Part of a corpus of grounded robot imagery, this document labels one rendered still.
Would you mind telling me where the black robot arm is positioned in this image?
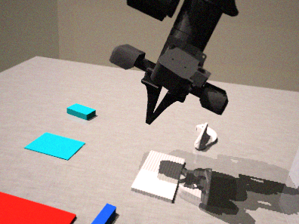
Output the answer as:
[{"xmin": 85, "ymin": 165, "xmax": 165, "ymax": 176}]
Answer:
[{"xmin": 127, "ymin": 0, "xmax": 239, "ymax": 96}]

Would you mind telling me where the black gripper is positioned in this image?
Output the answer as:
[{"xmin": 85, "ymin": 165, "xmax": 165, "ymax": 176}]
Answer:
[{"xmin": 109, "ymin": 27, "xmax": 229, "ymax": 125}]

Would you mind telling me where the small cyan rectangular block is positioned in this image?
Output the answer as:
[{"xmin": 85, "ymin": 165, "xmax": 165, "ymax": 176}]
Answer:
[{"xmin": 67, "ymin": 103, "xmax": 96, "ymax": 120}]

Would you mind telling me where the cyan flat square plate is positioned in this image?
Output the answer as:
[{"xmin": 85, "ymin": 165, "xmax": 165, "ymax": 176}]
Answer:
[{"xmin": 24, "ymin": 133, "xmax": 85, "ymax": 160}]

